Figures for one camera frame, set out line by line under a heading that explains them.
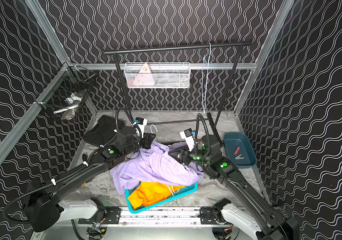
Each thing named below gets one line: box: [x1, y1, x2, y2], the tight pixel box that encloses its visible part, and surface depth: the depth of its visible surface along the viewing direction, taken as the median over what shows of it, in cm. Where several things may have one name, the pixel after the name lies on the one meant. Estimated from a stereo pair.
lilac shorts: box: [110, 140, 205, 195], surface depth 78 cm
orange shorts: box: [127, 182, 186, 209], surface depth 78 cm
